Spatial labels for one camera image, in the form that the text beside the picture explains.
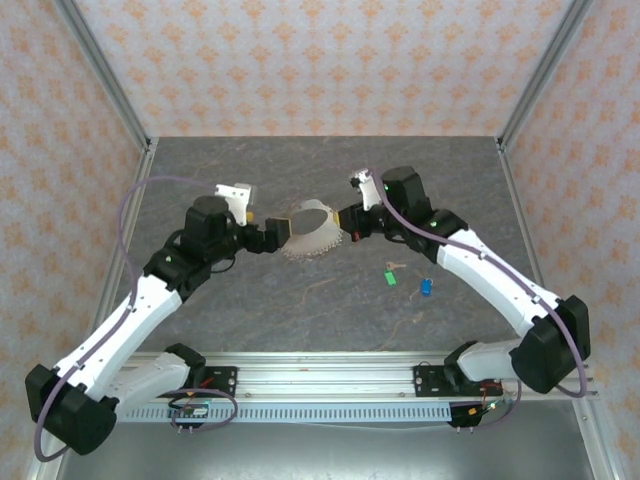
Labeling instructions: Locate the clear plastic bag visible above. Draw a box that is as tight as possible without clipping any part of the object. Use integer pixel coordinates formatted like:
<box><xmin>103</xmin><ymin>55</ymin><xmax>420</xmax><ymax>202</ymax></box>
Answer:
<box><xmin>279</xmin><ymin>198</ymin><xmax>344</xmax><ymax>262</ymax></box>

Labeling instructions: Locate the key with green tag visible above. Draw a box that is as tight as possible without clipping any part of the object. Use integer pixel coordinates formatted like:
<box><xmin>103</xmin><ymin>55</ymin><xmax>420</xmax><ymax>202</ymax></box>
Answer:
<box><xmin>383</xmin><ymin>260</ymin><xmax>407</xmax><ymax>287</ymax></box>

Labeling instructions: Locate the key with blue tag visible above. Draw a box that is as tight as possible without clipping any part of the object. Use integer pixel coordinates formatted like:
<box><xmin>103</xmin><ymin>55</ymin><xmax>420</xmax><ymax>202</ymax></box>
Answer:
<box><xmin>409</xmin><ymin>277</ymin><xmax>434</xmax><ymax>302</ymax></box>

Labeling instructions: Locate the black mounting plate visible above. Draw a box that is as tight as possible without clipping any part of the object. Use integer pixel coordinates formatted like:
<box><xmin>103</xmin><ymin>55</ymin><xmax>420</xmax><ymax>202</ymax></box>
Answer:
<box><xmin>199</xmin><ymin>366</ymin><xmax>239</xmax><ymax>399</ymax></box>
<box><xmin>412</xmin><ymin>365</ymin><xmax>451</xmax><ymax>399</ymax></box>

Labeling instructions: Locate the grey metal panel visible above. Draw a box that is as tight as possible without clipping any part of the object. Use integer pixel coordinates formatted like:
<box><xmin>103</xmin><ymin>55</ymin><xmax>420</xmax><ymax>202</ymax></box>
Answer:
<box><xmin>54</xmin><ymin>422</ymin><xmax>599</xmax><ymax>480</ymax></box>

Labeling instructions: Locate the aluminium table side rail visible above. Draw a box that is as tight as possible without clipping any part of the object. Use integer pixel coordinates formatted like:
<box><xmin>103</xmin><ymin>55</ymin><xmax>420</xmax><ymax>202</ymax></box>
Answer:
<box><xmin>24</xmin><ymin>138</ymin><xmax>160</xmax><ymax>480</ymax></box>
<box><xmin>496</xmin><ymin>138</ymin><xmax>621</xmax><ymax>480</ymax></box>

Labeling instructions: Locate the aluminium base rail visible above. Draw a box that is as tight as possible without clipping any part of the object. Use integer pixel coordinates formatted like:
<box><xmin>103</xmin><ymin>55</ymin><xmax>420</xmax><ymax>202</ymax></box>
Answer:
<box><xmin>119</xmin><ymin>351</ymin><xmax>601</xmax><ymax>401</ymax></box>

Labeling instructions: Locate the slotted grey cable duct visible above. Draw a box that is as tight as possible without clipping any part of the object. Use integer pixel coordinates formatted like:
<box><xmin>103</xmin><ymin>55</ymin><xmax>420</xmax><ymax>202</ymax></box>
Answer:
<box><xmin>115</xmin><ymin>402</ymin><xmax>454</xmax><ymax>424</ymax></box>

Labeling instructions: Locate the small controller board with wires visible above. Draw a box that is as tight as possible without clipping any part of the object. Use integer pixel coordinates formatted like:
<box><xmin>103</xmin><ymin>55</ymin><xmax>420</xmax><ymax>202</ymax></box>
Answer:
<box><xmin>167</xmin><ymin>397</ymin><xmax>211</xmax><ymax>419</ymax></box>
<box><xmin>467</xmin><ymin>382</ymin><xmax>516</xmax><ymax>419</ymax></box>

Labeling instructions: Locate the aluminium frame post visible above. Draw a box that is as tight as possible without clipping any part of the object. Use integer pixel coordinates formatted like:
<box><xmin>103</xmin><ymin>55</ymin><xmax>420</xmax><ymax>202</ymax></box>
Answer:
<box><xmin>52</xmin><ymin>0</ymin><xmax>154</xmax><ymax>151</ymax></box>
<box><xmin>497</xmin><ymin>0</ymin><xmax>596</xmax><ymax>151</ymax></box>

